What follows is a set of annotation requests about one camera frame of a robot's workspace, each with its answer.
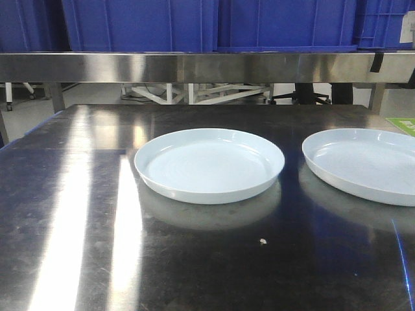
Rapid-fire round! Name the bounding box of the white metal frame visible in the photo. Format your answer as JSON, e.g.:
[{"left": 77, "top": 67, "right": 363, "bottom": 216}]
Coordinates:
[{"left": 121, "top": 83, "right": 274, "bottom": 105}]

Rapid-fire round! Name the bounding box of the white paper label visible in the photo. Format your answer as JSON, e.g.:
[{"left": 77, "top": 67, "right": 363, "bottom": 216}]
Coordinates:
[{"left": 399, "top": 10, "right": 415, "bottom": 43}]

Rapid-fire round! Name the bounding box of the black office chair base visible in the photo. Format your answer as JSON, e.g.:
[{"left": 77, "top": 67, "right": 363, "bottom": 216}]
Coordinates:
[{"left": 268, "top": 83, "right": 332, "bottom": 105}]

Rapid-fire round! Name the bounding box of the black tape strip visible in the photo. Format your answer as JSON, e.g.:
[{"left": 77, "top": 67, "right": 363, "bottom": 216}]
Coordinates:
[{"left": 370, "top": 52, "right": 384, "bottom": 73}]

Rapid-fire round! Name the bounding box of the stainless steel shelf rail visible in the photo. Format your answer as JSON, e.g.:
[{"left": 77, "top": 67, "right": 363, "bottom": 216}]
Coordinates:
[{"left": 1, "top": 51, "right": 414, "bottom": 84}]

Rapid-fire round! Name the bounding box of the green sign sheet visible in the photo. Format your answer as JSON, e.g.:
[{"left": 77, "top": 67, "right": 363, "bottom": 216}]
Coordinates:
[{"left": 386, "top": 117, "right": 415, "bottom": 137}]

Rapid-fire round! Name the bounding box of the blue plastic bin far left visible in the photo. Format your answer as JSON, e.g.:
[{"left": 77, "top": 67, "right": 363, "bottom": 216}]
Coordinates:
[{"left": 1, "top": 0, "right": 70, "bottom": 52}]

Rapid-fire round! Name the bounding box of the light blue plate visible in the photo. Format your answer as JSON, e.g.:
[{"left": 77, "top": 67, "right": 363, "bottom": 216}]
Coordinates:
[
  {"left": 302, "top": 128, "right": 414, "bottom": 207},
  {"left": 134, "top": 128, "right": 285, "bottom": 205}
]

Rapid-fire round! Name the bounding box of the blue plastic bin centre-left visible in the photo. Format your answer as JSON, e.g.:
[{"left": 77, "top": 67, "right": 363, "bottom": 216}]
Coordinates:
[{"left": 62, "top": 1, "right": 219, "bottom": 52}]

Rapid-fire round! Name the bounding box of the blue plastic crate far right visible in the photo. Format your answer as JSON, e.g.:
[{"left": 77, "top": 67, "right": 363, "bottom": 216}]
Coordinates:
[{"left": 353, "top": 1, "right": 414, "bottom": 50}]

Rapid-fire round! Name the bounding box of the blue plastic bin centre-right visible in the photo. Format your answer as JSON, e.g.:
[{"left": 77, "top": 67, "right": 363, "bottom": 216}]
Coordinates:
[{"left": 217, "top": 0, "right": 357, "bottom": 52}]

